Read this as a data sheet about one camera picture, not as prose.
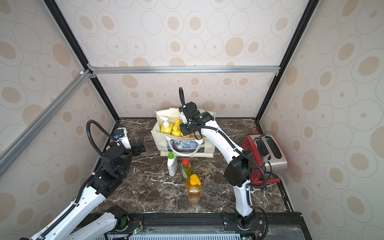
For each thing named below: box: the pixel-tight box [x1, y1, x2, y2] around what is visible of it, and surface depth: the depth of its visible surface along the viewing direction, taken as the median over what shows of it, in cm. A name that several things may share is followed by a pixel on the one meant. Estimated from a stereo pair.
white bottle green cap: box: [167, 151, 178, 177], surface depth 81 cm
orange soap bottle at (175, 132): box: [171, 126, 181, 137], surface depth 86 cm
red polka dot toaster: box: [241, 132, 288, 185], surface depth 82 cm
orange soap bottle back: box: [174, 119, 181, 131], surface depth 89 cm
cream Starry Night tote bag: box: [151, 108, 216, 158], surface depth 89 cm
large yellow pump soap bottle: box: [159, 116, 174, 135], surface depth 87 cm
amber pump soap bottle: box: [186, 174, 202, 205], surface depth 68 cm
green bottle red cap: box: [181, 158, 192, 179], surface depth 79 cm
